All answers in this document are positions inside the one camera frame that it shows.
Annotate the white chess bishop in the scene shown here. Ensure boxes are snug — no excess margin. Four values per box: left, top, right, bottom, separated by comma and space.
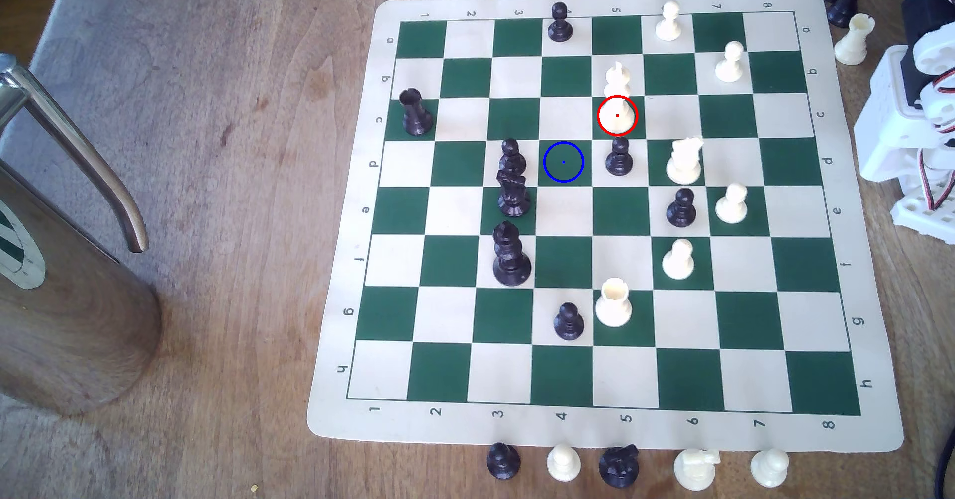
599, 61, 638, 136

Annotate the black chess king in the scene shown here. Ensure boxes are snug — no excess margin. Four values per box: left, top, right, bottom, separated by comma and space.
492, 221, 533, 287

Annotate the black chess knight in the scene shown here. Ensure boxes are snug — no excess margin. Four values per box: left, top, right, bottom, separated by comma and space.
598, 444, 641, 489
496, 169, 532, 218

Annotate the green and white chess mat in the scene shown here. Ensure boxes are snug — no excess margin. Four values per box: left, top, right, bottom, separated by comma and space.
306, 0, 905, 455

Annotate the black chess rook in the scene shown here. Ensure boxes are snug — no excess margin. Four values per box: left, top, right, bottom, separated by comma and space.
399, 87, 434, 137

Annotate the white chess rook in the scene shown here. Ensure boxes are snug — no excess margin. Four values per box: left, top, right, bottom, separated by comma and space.
834, 12, 875, 66
595, 277, 634, 328

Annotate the white chess pawn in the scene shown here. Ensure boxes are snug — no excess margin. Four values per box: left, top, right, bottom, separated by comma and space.
715, 40, 746, 84
662, 238, 695, 281
655, 0, 683, 42
715, 183, 749, 224
546, 444, 582, 484
750, 448, 790, 489

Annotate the white chess knight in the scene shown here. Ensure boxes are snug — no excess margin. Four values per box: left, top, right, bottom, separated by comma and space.
666, 136, 705, 186
673, 448, 722, 493

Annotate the black chess bishop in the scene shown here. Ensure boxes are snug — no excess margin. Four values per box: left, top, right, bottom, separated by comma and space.
828, 0, 868, 28

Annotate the black pawn column 3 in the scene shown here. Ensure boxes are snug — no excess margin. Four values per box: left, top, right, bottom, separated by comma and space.
498, 138, 527, 176

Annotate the stainless steel jug with handle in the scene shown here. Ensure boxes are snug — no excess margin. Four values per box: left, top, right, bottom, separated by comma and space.
0, 53, 163, 418

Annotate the black cable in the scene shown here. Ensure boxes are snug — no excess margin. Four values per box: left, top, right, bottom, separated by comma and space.
940, 428, 955, 499

